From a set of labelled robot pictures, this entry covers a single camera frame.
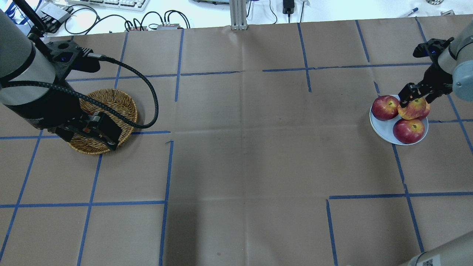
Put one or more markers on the light blue plate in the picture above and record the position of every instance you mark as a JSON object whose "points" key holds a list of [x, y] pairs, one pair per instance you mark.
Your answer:
{"points": [[384, 128]]}

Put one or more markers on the red apple on plate back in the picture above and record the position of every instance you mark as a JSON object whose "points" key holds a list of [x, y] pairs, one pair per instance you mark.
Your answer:
{"points": [[385, 107]]}

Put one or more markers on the red apple on plate front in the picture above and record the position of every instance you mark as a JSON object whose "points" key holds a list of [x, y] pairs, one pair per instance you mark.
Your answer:
{"points": [[409, 131]]}

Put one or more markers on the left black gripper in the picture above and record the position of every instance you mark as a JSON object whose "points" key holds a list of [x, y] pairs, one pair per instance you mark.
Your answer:
{"points": [[55, 112]]}

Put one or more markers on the red apple on plate left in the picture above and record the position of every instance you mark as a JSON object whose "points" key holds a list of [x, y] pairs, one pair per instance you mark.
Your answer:
{"points": [[426, 111]]}

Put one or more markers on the aluminium frame post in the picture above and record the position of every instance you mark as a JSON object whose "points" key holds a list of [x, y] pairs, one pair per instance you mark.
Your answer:
{"points": [[238, 13]]}

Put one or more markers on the white keyboard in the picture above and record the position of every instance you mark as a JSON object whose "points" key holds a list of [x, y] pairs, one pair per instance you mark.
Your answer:
{"points": [[133, 5]]}

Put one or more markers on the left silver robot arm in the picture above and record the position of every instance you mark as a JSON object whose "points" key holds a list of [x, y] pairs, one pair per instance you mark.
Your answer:
{"points": [[33, 85]]}

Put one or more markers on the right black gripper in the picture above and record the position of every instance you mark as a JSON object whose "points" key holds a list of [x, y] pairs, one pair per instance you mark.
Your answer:
{"points": [[436, 82]]}

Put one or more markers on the red yellow apple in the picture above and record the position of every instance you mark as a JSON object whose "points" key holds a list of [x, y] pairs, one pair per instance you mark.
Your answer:
{"points": [[413, 110]]}

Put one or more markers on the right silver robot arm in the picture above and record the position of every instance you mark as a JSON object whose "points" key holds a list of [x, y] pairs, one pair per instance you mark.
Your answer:
{"points": [[450, 71]]}

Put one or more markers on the grey electronics box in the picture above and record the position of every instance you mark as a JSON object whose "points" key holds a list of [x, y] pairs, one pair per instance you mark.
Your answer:
{"points": [[58, 12]]}

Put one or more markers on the black power adapter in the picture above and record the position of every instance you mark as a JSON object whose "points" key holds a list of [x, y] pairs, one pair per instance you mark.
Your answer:
{"points": [[288, 6]]}

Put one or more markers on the red apple on plate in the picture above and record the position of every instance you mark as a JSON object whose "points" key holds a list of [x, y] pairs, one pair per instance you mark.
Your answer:
{"points": [[409, 131], [426, 111], [385, 107]]}

